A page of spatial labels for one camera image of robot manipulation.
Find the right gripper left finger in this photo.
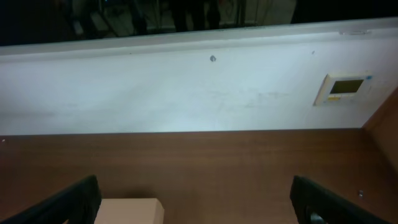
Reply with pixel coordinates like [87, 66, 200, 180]
[1, 175, 102, 224]

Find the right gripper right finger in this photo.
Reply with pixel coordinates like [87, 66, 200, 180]
[290, 175, 389, 224]

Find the brown cardboard box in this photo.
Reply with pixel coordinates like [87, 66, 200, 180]
[63, 198, 165, 224]

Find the white window sill ledge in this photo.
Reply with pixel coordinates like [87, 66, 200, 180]
[1, 17, 397, 63]

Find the white wall thermostat panel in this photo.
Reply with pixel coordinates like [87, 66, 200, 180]
[313, 71, 373, 106]

